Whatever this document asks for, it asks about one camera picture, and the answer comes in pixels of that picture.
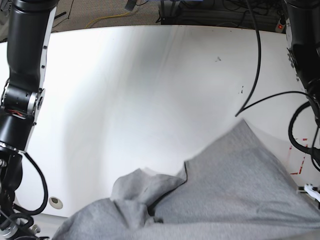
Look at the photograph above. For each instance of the grey T-shirt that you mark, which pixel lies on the grey T-shirt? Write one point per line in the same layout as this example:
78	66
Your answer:
235	189

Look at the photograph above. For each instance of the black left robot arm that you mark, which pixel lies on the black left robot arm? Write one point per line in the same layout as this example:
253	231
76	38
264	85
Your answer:
303	37

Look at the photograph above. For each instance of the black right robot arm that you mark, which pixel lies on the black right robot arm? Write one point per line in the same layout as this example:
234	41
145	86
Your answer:
29	30

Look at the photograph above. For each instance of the left table grommet hole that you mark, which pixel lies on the left table grommet hole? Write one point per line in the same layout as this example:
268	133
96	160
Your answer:
55	203

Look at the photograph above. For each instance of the red tape rectangle marking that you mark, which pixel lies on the red tape rectangle marking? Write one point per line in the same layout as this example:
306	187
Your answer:
295	161

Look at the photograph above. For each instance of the white power strip red light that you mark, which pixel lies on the white power strip red light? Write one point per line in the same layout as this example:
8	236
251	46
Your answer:
281	24

